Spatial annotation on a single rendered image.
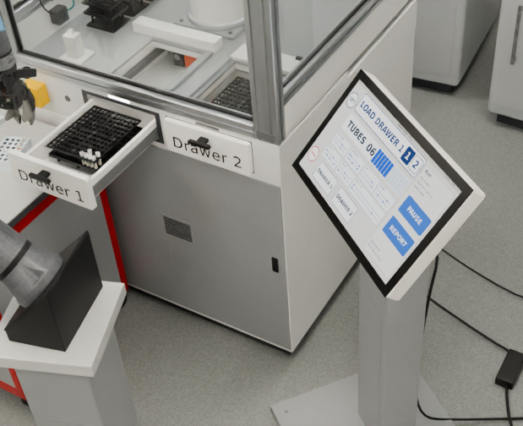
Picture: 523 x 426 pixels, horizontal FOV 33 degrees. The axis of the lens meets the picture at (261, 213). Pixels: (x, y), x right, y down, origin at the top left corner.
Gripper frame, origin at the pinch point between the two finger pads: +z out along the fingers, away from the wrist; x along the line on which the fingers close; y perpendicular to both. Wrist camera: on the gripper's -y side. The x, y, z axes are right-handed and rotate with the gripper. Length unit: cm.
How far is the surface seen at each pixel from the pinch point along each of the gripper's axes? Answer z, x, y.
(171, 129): 2.6, 44.4, -4.8
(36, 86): 0.1, -4.7, -16.6
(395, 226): -11, 117, 39
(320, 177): -6, 95, 19
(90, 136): 1.8, 22.1, 2.9
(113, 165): 4.2, 32.5, 11.5
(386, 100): -25, 110, 11
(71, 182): 1.9, 25.4, 23.3
